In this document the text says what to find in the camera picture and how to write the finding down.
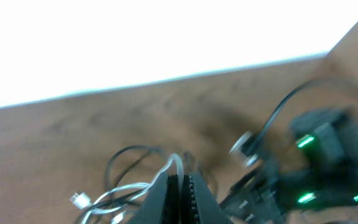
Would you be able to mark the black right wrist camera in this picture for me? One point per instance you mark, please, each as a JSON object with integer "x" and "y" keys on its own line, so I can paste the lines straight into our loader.
{"x": 241, "y": 150}

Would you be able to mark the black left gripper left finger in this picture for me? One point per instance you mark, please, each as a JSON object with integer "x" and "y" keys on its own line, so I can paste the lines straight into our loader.
{"x": 151, "y": 210}

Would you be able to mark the brown cardboard box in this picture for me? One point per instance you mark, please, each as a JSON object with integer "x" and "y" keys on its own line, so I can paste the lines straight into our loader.
{"x": 356, "y": 56}

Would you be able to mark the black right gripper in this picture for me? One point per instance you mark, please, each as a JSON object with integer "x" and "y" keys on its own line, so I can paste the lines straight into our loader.
{"x": 262, "y": 195}

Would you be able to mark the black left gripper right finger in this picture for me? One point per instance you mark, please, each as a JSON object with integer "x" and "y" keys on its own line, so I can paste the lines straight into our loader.
{"x": 201, "y": 206}

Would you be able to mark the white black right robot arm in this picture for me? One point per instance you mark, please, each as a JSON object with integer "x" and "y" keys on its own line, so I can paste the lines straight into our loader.
{"x": 328, "y": 138}

